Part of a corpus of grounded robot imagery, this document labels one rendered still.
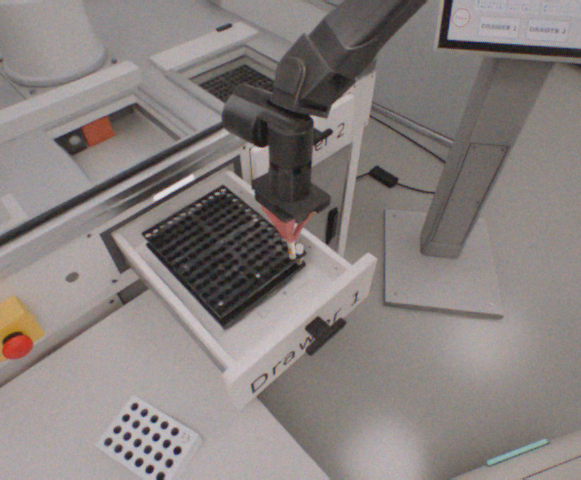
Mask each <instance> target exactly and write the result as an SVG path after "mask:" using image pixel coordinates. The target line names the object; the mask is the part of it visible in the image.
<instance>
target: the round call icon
mask: <svg viewBox="0 0 581 480"><path fill-rule="evenodd" d="M471 13H472V8H463V7H453V10H452V18H451V24H450V27H457V28H469V26H470V20H471Z"/></svg>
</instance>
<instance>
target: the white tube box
mask: <svg viewBox="0 0 581 480"><path fill-rule="evenodd" d="M183 432H187V433H188V434H189V437H190V439H189V441H188V442H186V443H184V442H183V441H182V440H181V439H180V435H181V433H183ZM202 442H203V440H202V438H201V437H200V435H198V434H197V433H195V432H194V431H192V430H190V429H189V428H187V426H185V425H184V424H182V423H179V422H178V421H176V420H174V419H173V418H171V417H169V416H168V415H166V414H164V413H163V412H160V411H158V410H157V408H155V407H153V406H152V405H150V404H148V403H147V402H145V401H142V400H141V399H139V398H137V397H136V396H134V395H133V396H132V397H131V398H130V400H129V401H128V402H127V403H126V405H125V406H124V407H123V409H122V410H120V411H119V413H118V414H117V415H116V418H115V419H114V420H113V422H112V423H111V424H110V425H109V427H108V428H107V429H106V431H105V432H104V433H103V435H102V436H101V437H100V439H99V440H98V441H97V444H96V445H95V447H97V448H98V449H99V450H101V451H102V452H104V453H105V454H107V455H108V456H110V457H111V458H112V459H115V460H116V461H118V463H119V464H121V465H122V466H124V467H125V468H127V469H128V470H130V471H131V472H134V473H135V474H137V475H138V476H140V477H141V478H143V479H144V480H180V478H181V477H182V474H183V472H184V471H185V469H186V468H187V466H188V464H189V463H190V461H191V459H192V458H193V456H194V455H195V453H196V451H198V450H199V447H200V445H201V444H202Z"/></svg>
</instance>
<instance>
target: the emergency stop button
mask: <svg viewBox="0 0 581 480"><path fill-rule="evenodd" d="M32 348H33V341H32V339H31V338H30V337H28V336H25V335H22V336H17V337H14V338H12V339H10V340H8V341H7V342H6V343H5V344H4V345H3V348H2V354H3V356H4V358H6V359H10V360H16V359H20V358H23V357H24V356H26V355H27V354H28V353H29V352H30V351H31V350H32Z"/></svg>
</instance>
